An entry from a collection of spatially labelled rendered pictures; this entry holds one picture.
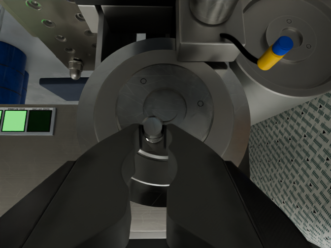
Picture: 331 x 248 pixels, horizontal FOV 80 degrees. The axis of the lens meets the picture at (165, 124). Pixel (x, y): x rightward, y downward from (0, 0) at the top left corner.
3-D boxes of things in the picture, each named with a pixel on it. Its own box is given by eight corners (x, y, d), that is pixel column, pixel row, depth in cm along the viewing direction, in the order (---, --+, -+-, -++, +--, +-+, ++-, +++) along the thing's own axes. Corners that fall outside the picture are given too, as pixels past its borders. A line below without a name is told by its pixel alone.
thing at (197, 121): (228, 82, 15) (194, 175, 14) (220, 92, 17) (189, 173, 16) (139, 48, 16) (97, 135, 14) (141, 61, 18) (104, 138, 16)
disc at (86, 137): (242, 36, 19) (261, 204, 16) (239, 39, 19) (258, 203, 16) (81, 37, 18) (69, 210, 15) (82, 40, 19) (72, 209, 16)
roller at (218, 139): (228, 48, 17) (241, 184, 15) (187, 117, 43) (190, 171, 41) (96, 49, 17) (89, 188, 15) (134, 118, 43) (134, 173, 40)
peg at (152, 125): (167, 134, 12) (144, 141, 12) (166, 139, 14) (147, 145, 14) (160, 111, 12) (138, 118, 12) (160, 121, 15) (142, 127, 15)
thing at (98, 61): (111, -88, 22) (100, 69, 18) (136, 42, 45) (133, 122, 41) (106, -88, 22) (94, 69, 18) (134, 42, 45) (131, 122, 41)
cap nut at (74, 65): (80, 60, 51) (79, 76, 50) (85, 67, 54) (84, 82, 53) (65, 59, 50) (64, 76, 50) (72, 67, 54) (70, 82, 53)
